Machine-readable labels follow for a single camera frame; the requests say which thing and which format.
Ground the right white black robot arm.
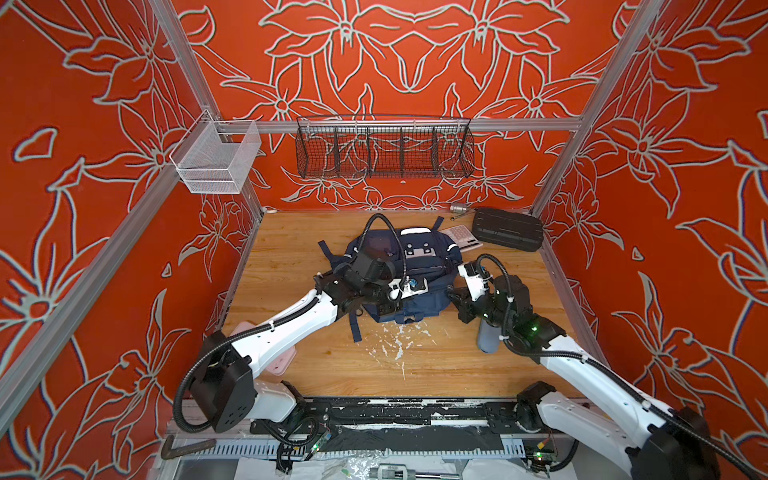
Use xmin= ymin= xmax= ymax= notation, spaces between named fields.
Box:
xmin=449 ymin=254 xmax=758 ymax=479

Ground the white wire mesh basket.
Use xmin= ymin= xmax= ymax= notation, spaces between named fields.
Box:
xmin=170 ymin=110 xmax=262 ymax=194

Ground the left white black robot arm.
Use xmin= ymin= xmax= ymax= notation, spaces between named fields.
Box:
xmin=172 ymin=238 xmax=427 ymax=433

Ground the pink calculator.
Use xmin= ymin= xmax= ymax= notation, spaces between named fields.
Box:
xmin=444 ymin=225 xmax=483 ymax=252

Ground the pink case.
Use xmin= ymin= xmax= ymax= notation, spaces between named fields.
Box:
xmin=231 ymin=321 xmax=297 ymax=376

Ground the dark metal hex key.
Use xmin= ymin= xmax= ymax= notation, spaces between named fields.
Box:
xmin=160 ymin=435 xmax=217 ymax=460

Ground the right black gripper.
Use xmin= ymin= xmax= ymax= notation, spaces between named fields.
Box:
xmin=445 ymin=284 xmax=518 ymax=333

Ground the grey pencil pouch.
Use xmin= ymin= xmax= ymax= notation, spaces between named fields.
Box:
xmin=477 ymin=320 xmax=501 ymax=354

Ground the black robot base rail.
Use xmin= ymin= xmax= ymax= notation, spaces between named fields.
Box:
xmin=248 ymin=395 xmax=571 ymax=457

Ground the black wire wall basket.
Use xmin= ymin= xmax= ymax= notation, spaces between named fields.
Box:
xmin=295 ymin=114 xmax=477 ymax=180

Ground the black plastic tool case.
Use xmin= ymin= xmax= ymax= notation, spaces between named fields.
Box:
xmin=471 ymin=207 xmax=544 ymax=252

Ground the navy blue student backpack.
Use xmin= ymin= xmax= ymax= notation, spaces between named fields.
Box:
xmin=318 ymin=213 xmax=463 ymax=342

